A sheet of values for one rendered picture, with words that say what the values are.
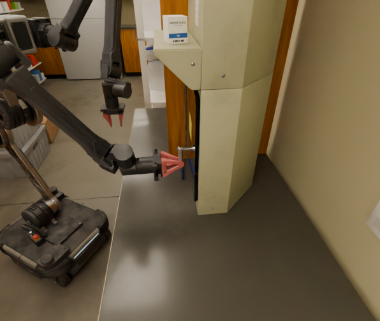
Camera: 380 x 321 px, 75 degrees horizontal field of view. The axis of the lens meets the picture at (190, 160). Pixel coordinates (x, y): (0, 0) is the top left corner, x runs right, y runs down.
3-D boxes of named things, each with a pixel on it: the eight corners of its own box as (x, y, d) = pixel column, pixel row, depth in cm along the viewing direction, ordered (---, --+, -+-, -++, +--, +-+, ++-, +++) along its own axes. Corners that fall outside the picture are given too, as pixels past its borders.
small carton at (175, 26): (181, 39, 67) (181, 14, 64) (187, 43, 63) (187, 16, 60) (163, 41, 66) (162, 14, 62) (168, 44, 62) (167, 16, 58)
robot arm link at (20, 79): (1, 44, 61) (-33, 72, 56) (8, 37, 57) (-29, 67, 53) (118, 150, 88) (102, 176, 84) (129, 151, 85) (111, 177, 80)
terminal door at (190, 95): (188, 156, 113) (187, 66, 90) (196, 204, 88) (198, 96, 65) (186, 156, 113) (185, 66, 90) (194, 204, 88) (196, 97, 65)
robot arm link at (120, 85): (115, 67, 108) (101, 64, 101) (137, 71, 104) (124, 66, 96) (113, 95, 111) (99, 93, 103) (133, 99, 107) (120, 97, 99)
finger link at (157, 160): (182, 148, 83) (154, 150, 83) (184, 160, 78) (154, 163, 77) (183, 165, 87) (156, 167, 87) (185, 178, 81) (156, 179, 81)
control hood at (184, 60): (188, 60, 90) (187, 29, 84) (201, 90, 63) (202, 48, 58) (156, 60, 89) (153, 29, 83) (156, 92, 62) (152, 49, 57)
